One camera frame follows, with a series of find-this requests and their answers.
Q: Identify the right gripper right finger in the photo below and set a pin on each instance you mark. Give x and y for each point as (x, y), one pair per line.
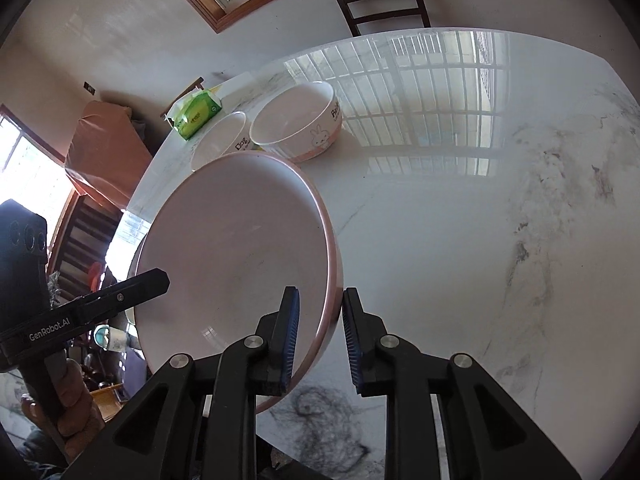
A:
(385, 365)

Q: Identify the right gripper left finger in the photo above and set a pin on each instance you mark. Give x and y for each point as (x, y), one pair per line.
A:
(257, 365)

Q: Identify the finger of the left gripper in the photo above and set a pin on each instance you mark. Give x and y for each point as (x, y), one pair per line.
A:
(109, 301)

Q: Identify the large pink bowl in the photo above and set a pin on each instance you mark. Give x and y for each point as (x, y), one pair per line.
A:
(231, 238)

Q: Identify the white bowl with blue elephant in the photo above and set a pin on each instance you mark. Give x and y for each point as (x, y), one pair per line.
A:
(229, 135)

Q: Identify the person's left hand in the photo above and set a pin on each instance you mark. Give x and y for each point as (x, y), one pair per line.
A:
(81, 420)

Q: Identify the orange covered furniture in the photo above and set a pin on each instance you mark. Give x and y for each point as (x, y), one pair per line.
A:
(106, 158)

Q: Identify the side window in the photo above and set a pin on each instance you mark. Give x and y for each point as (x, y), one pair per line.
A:
(29, 175)

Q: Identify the green tissue pack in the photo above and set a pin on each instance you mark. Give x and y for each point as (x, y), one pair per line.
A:
(192, 112)

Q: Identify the light wooden chair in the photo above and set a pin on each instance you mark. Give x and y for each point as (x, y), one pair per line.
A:
(197, 84)

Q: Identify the white bowl with pink rabbit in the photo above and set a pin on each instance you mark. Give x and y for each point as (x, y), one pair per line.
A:
(300, 123)

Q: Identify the black wall switch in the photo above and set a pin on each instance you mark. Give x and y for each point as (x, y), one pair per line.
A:
(88, 87)

